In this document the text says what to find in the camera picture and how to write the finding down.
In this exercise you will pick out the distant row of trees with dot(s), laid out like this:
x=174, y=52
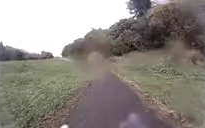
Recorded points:
x=10, y=53

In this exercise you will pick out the wet dark asphalt path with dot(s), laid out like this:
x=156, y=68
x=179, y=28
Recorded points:
x=106, y=103

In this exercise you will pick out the robot's own part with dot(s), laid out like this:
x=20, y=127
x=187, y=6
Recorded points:
x=64, y=126

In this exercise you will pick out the grass field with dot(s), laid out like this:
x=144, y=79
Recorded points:
x=33, y=86
x=176, y=83

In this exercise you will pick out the wood of dark trees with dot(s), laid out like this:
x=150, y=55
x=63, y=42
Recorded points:
x=150, y=26

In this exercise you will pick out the brown dirt verge strip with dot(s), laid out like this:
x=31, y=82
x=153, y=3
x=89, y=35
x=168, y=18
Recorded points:
x=150, y=103
x=70, y=103

